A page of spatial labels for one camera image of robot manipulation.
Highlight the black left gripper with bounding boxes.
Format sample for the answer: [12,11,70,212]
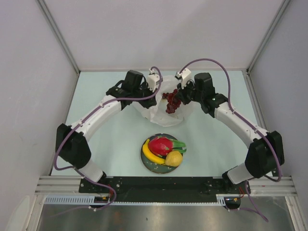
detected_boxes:
[132,82,157,109]

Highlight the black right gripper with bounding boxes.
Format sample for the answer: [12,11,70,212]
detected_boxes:
[175,78,203,106]

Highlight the fake red grapes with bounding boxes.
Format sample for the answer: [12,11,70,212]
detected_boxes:
[162,89,181,114]

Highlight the white plastic bag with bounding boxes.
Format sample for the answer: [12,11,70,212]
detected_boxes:
[132,76,195,127]

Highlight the fake yellow banana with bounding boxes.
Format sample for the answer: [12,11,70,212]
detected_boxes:
[142,139,165,165]

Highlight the fake watermelon slice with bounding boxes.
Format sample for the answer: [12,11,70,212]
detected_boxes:
[148,136,187,157]

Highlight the fake yellow lemon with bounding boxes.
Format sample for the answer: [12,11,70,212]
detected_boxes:
[165,151,183,167]

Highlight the blue ceramic plate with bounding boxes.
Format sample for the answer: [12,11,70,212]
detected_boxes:
[141,133,184,174]

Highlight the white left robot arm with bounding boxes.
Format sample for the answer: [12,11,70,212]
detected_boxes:
[54,66,163,193]

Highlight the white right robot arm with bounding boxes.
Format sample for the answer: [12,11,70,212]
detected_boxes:
[175,69,284,193]

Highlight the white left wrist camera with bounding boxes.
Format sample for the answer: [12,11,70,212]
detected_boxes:
[146,69,160,92]

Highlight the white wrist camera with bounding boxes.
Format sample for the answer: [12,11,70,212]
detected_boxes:
[146,69,160,92]
[175,68,192,89]

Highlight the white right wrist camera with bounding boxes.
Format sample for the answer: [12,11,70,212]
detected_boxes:
[175,68,192,89]

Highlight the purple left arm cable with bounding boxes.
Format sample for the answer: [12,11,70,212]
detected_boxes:
[53,66,162,212]

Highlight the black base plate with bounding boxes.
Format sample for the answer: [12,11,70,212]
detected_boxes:
[79,176,251,209]

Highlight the white slotted cable duct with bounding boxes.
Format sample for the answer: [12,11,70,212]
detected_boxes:
[45,195,228,205]

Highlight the aluminium frame rail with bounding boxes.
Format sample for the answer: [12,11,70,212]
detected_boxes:
[35,176,297,196]

